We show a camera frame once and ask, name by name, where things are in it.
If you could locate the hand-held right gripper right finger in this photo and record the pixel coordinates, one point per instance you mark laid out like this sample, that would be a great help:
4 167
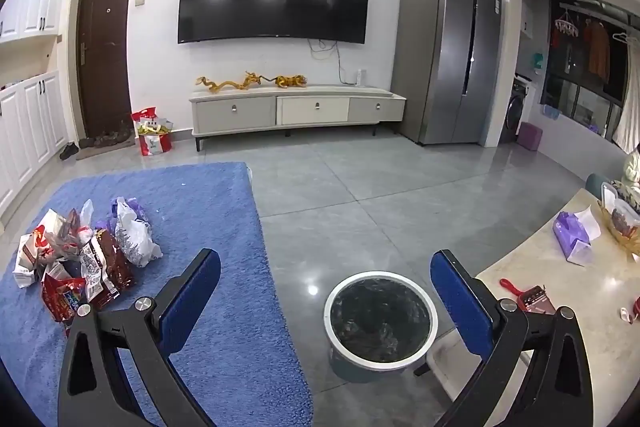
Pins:
460 302

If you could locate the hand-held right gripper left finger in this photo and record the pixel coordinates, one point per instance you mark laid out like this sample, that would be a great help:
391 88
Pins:
192 292

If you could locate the white purple plastic wrapper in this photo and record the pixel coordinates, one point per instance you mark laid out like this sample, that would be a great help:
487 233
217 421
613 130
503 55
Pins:
135 239

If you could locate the white round bin black liner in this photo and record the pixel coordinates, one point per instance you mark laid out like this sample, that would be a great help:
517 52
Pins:
380 322

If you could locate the dark red snack bag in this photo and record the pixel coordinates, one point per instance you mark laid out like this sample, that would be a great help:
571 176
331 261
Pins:
107 269

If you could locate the purple plastic bag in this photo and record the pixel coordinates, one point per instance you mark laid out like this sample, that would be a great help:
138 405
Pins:
125 207

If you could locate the red snack packet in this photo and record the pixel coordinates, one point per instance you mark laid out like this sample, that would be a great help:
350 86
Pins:
62 297

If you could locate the silver red snack wrapper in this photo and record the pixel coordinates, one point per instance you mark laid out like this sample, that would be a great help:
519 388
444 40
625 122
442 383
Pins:
67 234

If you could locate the white red snack wrapper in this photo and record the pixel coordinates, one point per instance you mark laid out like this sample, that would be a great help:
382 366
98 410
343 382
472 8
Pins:
30 259

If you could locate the blue fluffy rug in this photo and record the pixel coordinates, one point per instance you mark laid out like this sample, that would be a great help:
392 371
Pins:
200 207

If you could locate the purple tissue pack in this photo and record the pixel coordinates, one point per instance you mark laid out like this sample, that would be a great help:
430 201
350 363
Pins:
575 234

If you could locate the red gift bag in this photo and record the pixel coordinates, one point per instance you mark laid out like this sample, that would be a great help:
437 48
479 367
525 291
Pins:
152 142

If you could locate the brown door mat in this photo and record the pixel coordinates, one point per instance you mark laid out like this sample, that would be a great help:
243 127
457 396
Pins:
112 151

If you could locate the small white object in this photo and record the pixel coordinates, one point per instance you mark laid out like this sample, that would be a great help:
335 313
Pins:
626 314

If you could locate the brown shoe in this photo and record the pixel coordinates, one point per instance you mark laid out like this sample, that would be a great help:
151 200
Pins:
120 137
92 142

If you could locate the small red object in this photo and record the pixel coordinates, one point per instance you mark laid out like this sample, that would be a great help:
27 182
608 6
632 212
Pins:
637 307

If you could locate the purple stool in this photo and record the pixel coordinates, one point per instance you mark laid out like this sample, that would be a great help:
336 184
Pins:
529 137

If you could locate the teal chair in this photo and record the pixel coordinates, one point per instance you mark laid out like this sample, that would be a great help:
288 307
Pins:
595 184

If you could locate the white television stand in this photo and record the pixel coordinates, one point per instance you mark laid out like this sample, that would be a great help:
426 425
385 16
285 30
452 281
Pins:
235 109

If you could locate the black shoe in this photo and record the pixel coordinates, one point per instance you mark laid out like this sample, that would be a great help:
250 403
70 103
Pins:
69 151

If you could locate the washing machine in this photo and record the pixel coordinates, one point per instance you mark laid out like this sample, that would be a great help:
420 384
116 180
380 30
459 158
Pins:
517 112

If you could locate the golden dragon figurine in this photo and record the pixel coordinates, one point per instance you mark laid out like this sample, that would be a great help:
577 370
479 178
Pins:
217 85
252 80

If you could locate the white lower cabinets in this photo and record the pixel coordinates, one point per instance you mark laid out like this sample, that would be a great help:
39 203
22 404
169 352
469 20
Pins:
30 132

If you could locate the golden tiger figurine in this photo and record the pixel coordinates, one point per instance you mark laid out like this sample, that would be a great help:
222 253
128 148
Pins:
290 81

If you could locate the dark balcony window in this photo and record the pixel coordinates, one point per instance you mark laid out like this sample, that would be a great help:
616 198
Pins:
565 92

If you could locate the white hanging cloth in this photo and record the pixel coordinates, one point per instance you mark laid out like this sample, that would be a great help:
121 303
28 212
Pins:
627 127

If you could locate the white router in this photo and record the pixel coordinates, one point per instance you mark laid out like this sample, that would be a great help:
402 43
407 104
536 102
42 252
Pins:
360 77

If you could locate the grey steel refrigerator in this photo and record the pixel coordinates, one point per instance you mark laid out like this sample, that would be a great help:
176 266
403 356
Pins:
435 57

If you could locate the dark brown door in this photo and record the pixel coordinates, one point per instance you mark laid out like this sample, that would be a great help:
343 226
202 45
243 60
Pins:
102 57

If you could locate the orange hanging shirt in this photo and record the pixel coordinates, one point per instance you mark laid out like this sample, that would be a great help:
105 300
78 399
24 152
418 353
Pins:
597 52

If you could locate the round clothes drying hanger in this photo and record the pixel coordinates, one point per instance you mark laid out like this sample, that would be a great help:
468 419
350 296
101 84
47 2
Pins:
566 26

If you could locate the white clothes hanger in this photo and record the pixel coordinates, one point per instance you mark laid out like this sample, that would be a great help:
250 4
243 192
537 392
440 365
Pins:
622 38

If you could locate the teal wall object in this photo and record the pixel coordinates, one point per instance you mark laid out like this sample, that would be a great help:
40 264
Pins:
537 62

